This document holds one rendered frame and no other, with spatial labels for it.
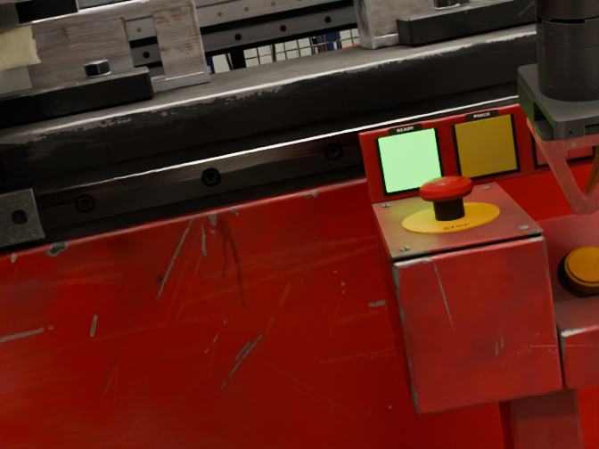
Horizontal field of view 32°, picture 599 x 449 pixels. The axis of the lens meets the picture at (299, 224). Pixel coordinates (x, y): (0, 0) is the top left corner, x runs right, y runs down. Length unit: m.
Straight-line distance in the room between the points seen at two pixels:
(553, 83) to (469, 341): 0.18
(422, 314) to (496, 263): 0.06
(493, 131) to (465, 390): 0.22
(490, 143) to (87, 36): 0.45
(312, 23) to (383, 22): 0.26
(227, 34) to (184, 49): 0.27
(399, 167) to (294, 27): 0.56
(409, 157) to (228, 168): 0.22
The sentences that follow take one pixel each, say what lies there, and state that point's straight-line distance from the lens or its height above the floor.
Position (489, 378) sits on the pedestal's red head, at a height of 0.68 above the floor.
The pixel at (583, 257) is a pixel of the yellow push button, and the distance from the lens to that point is 0.80.
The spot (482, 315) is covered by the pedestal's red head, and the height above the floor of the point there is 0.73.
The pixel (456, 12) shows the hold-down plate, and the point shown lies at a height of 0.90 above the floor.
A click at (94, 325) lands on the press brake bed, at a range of 1.02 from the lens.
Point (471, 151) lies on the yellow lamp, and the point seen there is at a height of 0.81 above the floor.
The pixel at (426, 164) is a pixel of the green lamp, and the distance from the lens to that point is 0.84.
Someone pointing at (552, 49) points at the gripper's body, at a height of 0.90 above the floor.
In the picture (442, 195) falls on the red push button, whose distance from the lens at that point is 0.74.
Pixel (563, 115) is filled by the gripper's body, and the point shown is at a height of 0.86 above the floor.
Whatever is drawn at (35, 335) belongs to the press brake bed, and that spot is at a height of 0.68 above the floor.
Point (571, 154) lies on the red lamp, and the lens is 0.86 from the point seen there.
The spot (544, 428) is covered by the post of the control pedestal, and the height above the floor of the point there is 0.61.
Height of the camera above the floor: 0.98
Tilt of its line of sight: 14 degrees down
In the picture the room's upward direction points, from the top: 11 degrees counter-clockwise
